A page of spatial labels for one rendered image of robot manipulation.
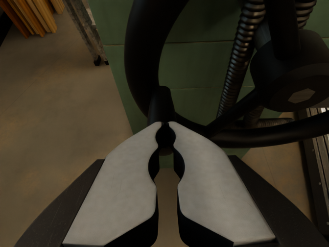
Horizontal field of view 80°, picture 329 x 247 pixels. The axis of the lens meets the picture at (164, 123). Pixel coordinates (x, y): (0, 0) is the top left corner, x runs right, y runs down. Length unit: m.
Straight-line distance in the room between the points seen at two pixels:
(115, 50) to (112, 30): 0.04
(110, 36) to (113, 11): 0.04
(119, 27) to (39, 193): 0.92
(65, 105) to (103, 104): 0.22
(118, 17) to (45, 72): 1.24
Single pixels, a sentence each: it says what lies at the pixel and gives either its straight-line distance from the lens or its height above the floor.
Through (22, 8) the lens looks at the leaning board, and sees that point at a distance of 1.78.
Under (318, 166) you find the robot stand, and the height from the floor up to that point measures 0.14.
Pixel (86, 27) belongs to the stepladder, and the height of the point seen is 0.27.
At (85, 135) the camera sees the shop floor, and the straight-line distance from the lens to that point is 1.15.
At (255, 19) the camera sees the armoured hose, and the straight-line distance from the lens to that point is 0.23.
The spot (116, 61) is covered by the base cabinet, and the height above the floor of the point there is 0.67.
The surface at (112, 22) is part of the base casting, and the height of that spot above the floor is 0.75.
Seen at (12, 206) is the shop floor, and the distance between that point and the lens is 1.18.
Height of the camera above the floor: 0.94
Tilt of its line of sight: 60 degrees down
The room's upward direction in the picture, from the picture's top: 2 degrees counter-clockwise
